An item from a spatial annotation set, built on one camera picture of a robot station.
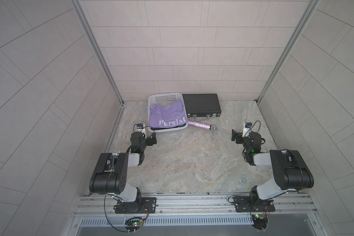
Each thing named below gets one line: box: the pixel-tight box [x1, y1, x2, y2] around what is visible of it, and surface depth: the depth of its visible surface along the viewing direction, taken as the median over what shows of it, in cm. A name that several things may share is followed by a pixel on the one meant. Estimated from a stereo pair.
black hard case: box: [181, 93, 222, 121], surface depth 108 cm
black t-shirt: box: [150, 123, 188, 131], surface depth 93 cm
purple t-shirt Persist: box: [148, 99, 188, 128], surface depth 98 cm
